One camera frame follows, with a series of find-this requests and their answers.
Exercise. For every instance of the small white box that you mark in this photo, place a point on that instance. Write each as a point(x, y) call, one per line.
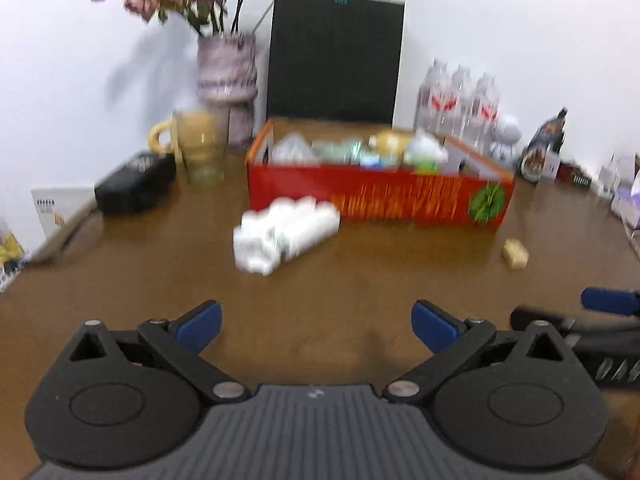
point(551, 165)

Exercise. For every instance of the small yellow block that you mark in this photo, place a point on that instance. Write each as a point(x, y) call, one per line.
point(515, 254)

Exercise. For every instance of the white booklet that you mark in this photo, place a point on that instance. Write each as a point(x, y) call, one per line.
point(57, 210)

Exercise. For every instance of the clear glass cup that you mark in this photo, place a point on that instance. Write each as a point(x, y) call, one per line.
point(200, 150)

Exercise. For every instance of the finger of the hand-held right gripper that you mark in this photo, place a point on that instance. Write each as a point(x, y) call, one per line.
point(545, 316)
point(607, 301)

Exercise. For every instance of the clear iridescent plastic bag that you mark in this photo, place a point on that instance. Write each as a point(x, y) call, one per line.
point(340, 152)

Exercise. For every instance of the purple white vase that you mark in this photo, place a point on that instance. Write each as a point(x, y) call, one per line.
point(225, 75)

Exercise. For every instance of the yellow plush toy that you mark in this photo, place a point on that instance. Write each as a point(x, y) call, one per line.
point(390, 142)

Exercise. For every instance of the purple tissue box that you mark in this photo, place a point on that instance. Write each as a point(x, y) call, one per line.
point(627, 210)

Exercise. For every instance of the brown wooden desktop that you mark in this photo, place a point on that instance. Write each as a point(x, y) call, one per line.
point(325, 290)

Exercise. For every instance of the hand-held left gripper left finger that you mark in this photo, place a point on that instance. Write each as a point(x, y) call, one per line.
point(200, 325)

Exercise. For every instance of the black paper bag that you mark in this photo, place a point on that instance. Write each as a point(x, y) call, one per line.
point(335, 60)

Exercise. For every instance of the pack of water bottles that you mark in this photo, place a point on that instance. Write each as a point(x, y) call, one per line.
point(455, 105)

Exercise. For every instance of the black rectangular case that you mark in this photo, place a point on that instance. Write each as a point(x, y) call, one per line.
point(135, 185)

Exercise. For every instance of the white green soft item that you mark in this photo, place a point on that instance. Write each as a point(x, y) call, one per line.
point(425, 150)

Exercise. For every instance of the white plastic bottle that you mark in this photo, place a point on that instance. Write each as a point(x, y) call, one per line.
point(312, 225)

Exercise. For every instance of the yellow packet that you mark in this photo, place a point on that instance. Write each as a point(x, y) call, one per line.
point(10, 255)

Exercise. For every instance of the white figurine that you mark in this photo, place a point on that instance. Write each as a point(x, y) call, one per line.
point(507, 137)

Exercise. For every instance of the dark figurine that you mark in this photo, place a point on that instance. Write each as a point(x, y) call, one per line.
point(542, 140)

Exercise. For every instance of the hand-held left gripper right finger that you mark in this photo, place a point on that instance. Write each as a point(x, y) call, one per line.
point(432, 325)

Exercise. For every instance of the orange cardboard box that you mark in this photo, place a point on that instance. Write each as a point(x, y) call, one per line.
point(400, 200)

